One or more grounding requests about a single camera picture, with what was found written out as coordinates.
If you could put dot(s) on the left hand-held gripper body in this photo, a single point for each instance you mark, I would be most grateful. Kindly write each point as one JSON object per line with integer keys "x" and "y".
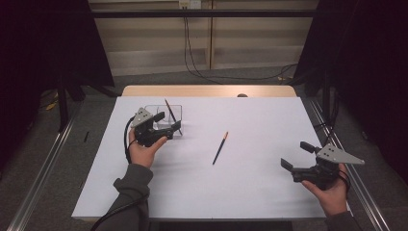
{"x": 146, "y": 133}

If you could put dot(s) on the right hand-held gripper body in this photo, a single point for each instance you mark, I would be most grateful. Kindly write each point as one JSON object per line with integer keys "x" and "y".
{"x": 322, "y": 174}

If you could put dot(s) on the black pencil with orange end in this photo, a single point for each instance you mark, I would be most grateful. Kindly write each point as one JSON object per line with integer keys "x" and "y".
{"x": 170, "y": 112}
{"x": 220, "y": 148}

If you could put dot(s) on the clear plastic pen holder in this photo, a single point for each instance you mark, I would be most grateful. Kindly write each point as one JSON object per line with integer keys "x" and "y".
{"x": 177, "y": 110}

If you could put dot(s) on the person's left hand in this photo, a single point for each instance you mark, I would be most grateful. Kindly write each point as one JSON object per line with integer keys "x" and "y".
{"x": 142, "y": 155}

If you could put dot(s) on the person's right hand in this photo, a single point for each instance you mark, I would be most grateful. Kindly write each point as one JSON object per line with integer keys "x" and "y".
{"x": 333, "y": 200}

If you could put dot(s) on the wooden table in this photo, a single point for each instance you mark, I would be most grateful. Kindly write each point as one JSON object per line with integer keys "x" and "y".
{"x": 192, "y": 90}

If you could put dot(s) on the white table cover sheet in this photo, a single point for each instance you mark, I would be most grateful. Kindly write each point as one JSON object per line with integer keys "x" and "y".
{"x": 250, "y": 192}

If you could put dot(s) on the small black floor item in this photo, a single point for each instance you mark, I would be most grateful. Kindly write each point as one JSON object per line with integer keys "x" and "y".
{"x": 86, "y": 136}

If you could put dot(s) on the dark round table grommet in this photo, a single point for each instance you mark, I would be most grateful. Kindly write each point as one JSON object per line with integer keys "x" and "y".
{"x": 242, "y": 95}

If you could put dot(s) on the black stand pole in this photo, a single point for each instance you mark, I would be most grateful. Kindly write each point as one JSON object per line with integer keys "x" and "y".
{"x": 62, "y": 106}

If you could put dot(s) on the dark curtain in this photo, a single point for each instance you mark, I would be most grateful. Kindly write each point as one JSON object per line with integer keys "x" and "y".
{"x": 38, "y": 48}
{"x": 369, "y": 64}

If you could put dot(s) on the metal floor rail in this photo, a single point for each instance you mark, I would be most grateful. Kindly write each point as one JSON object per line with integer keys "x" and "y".
{"x": 41, "y": 176}
{"x": 365, "y": 199}

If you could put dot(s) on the black horizontal frame bar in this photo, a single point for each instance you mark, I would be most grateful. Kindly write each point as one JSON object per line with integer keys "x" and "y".
{"x": 144, "y": 13}

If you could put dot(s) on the white wall socket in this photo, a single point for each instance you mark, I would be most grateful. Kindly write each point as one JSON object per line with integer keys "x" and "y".
{"x": 190, "y": 4}

